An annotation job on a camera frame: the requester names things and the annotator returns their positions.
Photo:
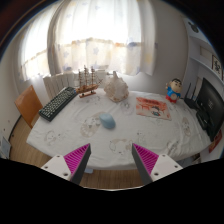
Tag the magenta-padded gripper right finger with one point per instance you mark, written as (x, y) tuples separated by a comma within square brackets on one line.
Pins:
[(160, 165)]

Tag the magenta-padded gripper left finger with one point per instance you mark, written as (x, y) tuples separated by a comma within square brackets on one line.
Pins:
[(63, 165)]

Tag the light blue computer mouse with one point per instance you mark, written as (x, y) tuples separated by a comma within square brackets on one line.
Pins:
[(107, 121)]

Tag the white printed tablecloth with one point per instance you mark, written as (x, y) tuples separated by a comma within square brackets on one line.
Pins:
[(140, 136)]

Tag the black keyboard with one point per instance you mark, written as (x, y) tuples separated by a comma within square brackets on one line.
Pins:
[(57, 104)]

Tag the black router with antennas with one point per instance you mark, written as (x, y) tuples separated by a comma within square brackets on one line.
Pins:
[(191, 102)]

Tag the cartoon boy figurine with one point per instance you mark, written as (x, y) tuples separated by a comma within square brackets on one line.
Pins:
[(173, 90)]

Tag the black monitor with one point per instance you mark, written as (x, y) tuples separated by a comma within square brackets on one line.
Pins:
[(211, 106)]

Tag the wooden model sailing ship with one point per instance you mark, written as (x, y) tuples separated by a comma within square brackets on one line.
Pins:
[(87, 87)]

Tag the white radiator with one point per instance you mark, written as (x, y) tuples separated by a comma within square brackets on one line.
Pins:
[(55, 83)]

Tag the large white conch shell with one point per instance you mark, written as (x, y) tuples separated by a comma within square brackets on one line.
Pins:
[(116, 89)]

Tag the white star-print curtain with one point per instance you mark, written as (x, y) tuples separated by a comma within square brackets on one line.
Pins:
[(100, 36)]

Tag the white wall shelf unit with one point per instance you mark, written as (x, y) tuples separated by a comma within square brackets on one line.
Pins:
[(203, 50)]

